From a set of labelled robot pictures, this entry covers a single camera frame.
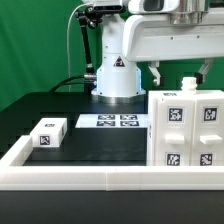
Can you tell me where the white U-shaped border frame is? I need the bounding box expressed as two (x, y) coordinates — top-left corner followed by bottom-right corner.
(0, 135), (224, 191)

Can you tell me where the white marker base plate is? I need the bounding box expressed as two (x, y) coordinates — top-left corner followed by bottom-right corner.
(75, 114), (148, 128)

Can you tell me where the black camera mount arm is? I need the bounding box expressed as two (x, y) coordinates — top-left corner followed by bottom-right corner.
(75, 7), (99, 75)

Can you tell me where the black cable bundle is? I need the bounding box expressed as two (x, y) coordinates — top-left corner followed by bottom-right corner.
(49, 75), (98, 93)

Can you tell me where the white cabinet door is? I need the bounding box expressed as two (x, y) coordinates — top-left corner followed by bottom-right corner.
(155, 98), (194, 166)
(190, 99), (224, 166)

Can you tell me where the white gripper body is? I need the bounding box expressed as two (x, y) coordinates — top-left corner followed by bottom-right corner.
(122, 9), (224, 62)

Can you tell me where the white cable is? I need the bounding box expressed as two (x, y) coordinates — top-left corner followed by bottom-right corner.
(66, 3), (88, 93)

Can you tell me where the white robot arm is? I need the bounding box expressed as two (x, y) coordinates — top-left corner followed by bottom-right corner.
(82, 0), (224, 103)

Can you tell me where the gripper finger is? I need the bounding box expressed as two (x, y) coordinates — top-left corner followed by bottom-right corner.
(148, 61), (161, 86)
(195, 59), (213, 84)

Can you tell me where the black camera on mount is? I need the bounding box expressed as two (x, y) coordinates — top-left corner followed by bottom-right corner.
(87, 0), (127, 14)

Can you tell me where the white cabinet top block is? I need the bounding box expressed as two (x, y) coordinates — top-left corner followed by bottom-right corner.
(30, 118), (67, 148)

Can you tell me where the white cabinet body box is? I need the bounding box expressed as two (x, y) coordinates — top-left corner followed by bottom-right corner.
(146, 77), (224, 166)

